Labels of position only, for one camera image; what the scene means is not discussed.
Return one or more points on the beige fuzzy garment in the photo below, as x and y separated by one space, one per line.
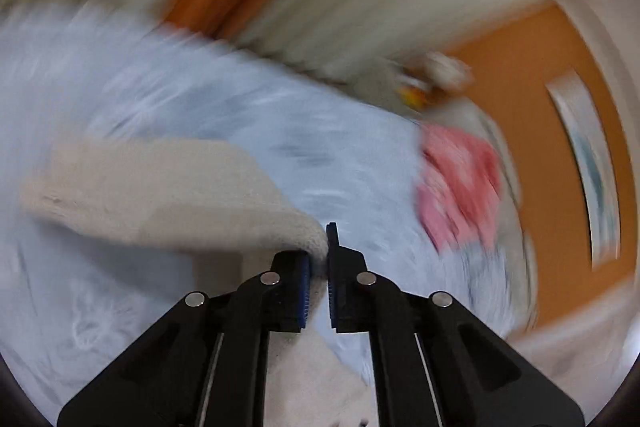
175 197

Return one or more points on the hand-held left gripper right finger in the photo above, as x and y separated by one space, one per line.
330 302

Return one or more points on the framed wall picture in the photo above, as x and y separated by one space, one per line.
590 167

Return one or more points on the light blue bed sheet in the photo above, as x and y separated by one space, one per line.
325 147

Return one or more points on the pink patterned cloth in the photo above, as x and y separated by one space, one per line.
460 187

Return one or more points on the white pillow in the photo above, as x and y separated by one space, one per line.
517 267

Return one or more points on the blurred white bedside object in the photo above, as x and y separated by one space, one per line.
440 72

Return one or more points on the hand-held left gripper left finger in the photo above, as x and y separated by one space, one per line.
301 292

